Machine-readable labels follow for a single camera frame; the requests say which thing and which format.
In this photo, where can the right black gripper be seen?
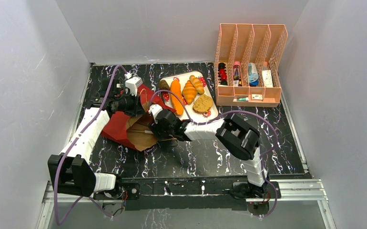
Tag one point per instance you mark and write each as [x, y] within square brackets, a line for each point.
[158, 127]

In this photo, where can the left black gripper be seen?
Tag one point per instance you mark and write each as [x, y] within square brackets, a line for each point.
[137, 109]

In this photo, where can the metal tongs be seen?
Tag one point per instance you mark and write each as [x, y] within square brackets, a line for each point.
[141, 129]

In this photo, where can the red brown paper bag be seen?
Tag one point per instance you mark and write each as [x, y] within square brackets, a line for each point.
[118, 124]

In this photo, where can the fake bread loaf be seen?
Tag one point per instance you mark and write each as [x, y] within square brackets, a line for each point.
[176, 98]
[189, 92]

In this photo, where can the brown round fake bread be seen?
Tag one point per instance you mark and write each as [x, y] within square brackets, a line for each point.
[163, 85]

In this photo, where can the tan round fake bread slice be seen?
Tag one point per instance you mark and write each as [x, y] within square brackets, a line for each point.
[203, 104]

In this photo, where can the small striped fake croissant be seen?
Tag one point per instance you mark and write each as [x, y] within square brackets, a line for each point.
[197, 84]

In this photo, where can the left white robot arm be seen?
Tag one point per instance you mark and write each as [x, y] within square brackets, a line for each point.
[70, 171]

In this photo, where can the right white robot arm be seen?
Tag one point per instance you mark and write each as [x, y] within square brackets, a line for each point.
[238, 137]

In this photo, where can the strawberry print tray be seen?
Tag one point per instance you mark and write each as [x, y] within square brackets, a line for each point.
[184, 81]

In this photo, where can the red black bottle stack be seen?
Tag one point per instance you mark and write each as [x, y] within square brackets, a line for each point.
[222, 74]

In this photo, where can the green white tube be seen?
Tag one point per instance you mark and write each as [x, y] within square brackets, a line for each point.
[243, 99]

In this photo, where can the pink tube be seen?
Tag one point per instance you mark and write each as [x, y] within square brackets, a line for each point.
[237, 79]

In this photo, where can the small white card box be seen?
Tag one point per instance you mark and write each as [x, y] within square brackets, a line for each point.
[257, 97]

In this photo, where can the peach desk organizer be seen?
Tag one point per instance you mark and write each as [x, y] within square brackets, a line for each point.
[246, 64]

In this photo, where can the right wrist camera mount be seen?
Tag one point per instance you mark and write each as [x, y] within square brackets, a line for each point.
[154, 110]

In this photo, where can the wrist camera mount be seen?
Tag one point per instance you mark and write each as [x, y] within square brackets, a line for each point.
[132, 84]
[154, 110]

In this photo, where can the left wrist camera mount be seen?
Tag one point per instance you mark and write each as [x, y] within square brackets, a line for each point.
[132, 84]

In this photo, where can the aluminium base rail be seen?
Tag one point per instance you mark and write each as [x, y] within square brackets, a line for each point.
[291, 190]

